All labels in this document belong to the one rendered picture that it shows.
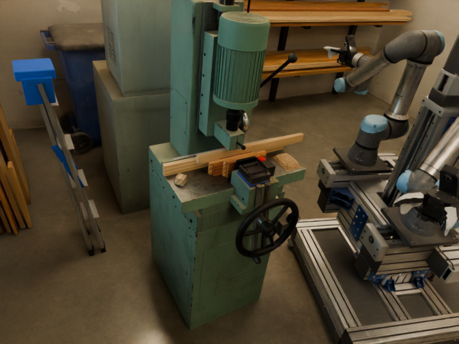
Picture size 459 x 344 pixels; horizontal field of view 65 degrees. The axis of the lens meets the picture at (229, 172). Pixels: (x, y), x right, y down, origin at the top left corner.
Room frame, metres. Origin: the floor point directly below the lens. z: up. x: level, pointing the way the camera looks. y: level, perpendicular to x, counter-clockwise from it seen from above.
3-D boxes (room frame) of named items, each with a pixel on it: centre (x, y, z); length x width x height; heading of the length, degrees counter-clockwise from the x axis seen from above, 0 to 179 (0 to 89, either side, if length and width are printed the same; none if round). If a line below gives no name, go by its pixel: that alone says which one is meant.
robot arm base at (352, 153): (1.65, -0.68, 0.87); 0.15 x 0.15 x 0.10
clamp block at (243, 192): (1.16, -0.10, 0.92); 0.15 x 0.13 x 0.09; 124
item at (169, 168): (1.34, 0.01, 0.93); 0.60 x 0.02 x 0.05; 124
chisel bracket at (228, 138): (1.33, 0.02, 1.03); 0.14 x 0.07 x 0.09; 34
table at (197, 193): (1.23, -0.06, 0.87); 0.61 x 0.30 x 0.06; 124
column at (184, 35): (1.56, 0.18, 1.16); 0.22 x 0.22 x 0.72; 34
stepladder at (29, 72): (1.55, 0.87, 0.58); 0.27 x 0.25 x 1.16; 122
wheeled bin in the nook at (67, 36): (2.82, 1.22, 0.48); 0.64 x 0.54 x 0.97; 123
